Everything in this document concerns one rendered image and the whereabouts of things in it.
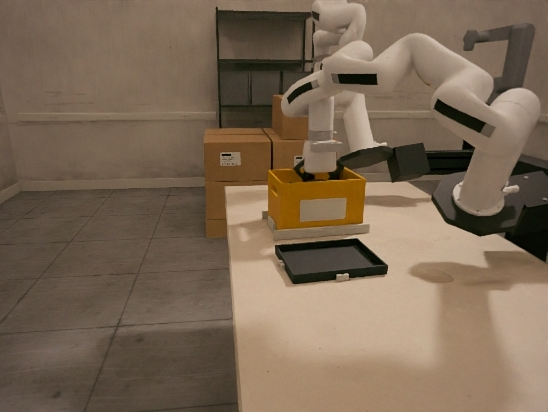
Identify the yellow plastic crate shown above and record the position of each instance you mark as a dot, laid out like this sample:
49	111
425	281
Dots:
317	203

